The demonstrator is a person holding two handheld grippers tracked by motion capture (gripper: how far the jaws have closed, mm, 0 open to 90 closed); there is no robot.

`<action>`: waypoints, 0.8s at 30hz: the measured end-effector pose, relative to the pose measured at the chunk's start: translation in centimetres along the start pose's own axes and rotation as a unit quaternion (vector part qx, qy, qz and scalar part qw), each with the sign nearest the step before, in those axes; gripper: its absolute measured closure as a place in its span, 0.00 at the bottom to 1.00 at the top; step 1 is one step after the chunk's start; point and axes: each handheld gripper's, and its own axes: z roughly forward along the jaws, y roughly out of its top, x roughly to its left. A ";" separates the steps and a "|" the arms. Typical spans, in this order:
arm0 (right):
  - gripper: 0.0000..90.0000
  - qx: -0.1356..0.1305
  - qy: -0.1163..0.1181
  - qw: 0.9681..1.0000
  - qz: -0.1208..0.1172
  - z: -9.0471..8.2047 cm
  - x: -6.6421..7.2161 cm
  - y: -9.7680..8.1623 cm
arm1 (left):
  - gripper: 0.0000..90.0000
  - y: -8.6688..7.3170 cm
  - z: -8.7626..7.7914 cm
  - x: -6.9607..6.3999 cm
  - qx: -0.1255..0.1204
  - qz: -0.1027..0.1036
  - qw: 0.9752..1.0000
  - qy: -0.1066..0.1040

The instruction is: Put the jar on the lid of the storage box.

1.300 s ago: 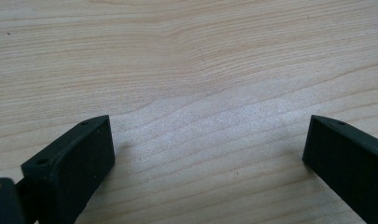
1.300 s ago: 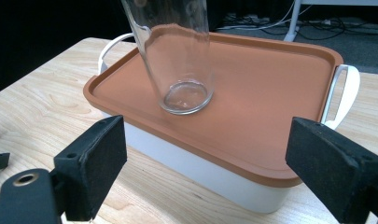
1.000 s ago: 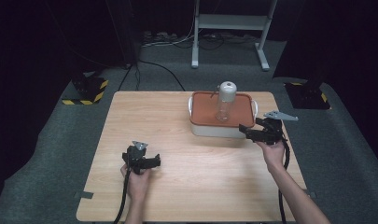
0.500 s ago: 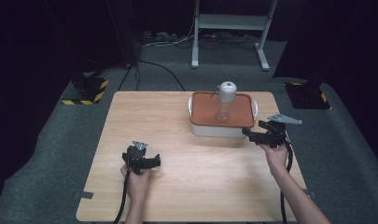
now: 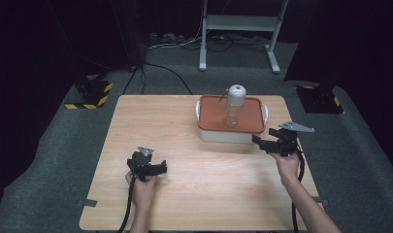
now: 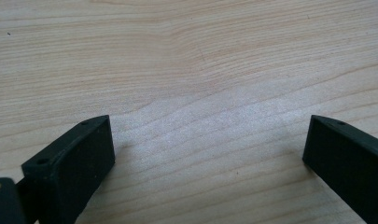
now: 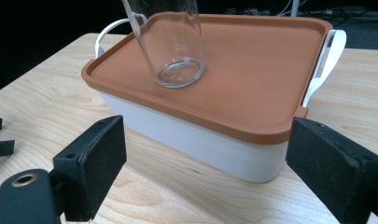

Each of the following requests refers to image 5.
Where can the grey tape strip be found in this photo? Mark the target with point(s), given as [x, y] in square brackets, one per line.
[323, 202]
[87, 203]

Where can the person's left hand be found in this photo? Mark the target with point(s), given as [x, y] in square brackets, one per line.
[144, 191]

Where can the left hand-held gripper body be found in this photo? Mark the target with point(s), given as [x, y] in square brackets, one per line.
[139, 161]

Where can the person's right hand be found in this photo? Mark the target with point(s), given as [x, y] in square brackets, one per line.
[288, 168]

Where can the glass spray bottle white cap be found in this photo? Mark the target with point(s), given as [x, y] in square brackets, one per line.
[234, 103]

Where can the white metal stand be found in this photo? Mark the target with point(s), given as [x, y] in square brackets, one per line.
[239, 23]

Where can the white storage box orange lid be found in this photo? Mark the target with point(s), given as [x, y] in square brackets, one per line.
[213, 118]

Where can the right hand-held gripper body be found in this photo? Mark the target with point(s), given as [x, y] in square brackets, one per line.
[289, 142]

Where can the black base yellow striped edge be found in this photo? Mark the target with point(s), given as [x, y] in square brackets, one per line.
[320, 100]
[93, 92]

